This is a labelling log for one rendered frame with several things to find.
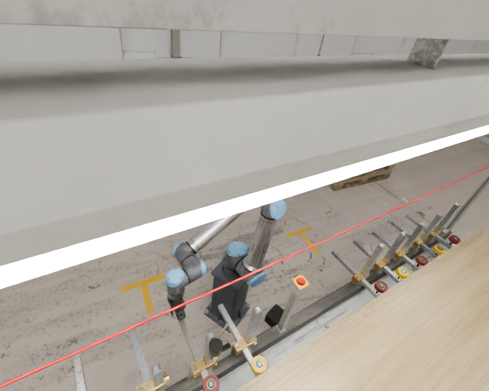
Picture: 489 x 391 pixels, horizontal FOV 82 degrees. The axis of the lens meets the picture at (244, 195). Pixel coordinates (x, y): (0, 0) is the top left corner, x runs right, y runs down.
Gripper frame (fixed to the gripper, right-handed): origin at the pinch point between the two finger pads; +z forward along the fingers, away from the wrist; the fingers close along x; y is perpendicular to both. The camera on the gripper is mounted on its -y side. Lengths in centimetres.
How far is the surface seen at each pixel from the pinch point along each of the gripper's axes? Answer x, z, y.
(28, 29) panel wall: 35, -101, 228
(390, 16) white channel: 8, -160, -68
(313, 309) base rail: -84, 13, -31
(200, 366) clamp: 0.6, -4.5, -32.2
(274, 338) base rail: -48, 13, -34
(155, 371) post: 21.5, -28.6, -32.5
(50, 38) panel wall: 22, -96, 227
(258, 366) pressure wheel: -24, -8, -47
